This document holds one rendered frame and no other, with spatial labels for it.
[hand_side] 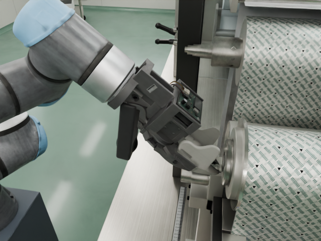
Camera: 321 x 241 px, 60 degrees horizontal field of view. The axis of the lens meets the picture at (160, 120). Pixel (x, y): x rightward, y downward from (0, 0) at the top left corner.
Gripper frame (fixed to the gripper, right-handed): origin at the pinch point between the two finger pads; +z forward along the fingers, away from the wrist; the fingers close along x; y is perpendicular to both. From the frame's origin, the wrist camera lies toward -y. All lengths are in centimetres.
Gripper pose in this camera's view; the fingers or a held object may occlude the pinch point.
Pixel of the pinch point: (208, 167)
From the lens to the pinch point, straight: 48.4
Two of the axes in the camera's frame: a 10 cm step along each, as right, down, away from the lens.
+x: 1.7, -5.8, 7.9
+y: 6.3, -5.5, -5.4
